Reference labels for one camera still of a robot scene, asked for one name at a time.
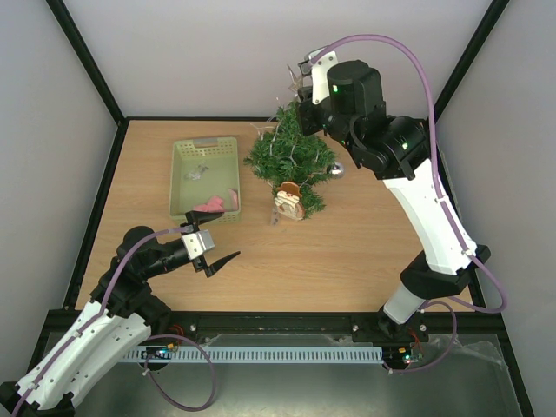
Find silver star ornament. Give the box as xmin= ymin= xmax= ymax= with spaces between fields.
xmin=287 ymin=64 xmax=304 ymax=103

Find small green christmas tree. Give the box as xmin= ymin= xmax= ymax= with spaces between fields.
xmin=243 ymin=101 xmax=336 ymax=219

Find green plastic basket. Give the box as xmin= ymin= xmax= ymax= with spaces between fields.
xmin=169 ymin=136 xmax=241 ymax=223

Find silver ball ornament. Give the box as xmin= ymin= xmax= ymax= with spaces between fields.
xmin=327 ymin=162 xmax=345 ymax=179

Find brown gingerbread ornament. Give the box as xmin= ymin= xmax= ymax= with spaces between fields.
xmin=275 ymin=182 xmax=305 ymax=221

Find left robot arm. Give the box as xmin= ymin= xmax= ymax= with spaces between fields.
xmin=1 ymin=211 xmax=234 ymax=416

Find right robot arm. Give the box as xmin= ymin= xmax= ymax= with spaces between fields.
xmin=297 ymin=53 xmax=490 ymax=341

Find pink ornaments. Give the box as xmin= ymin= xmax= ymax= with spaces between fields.
xmin=193 ymin=189 xmax=240 ymax=213

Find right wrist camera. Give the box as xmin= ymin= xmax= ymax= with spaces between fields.
xmin=298 ymin=48 xmax=339 ymax=104

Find white slotted cable duct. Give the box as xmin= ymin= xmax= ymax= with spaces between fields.
xmin=121 ymin=346 xmax=383 ymax=364

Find purple loop cable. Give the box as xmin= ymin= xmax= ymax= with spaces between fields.
xmin=141 ymin=334 xmax=217 ymax=410

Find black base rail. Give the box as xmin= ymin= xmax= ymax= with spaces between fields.
xmin=43 ymin=308 xmax=505 ymax=344

